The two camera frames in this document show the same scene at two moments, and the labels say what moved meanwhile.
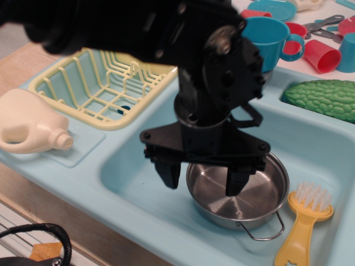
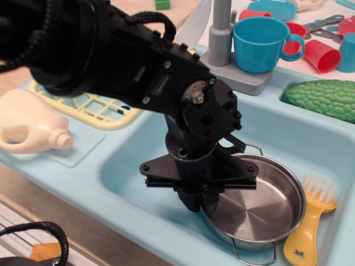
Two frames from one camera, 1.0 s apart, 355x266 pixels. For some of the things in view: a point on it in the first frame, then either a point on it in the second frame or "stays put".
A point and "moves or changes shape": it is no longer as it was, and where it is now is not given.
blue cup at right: [347, 49] stays put
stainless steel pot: [263, 194] moves or changes shape
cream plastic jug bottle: [28, 124] stays put
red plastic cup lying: [324, 58] stays put
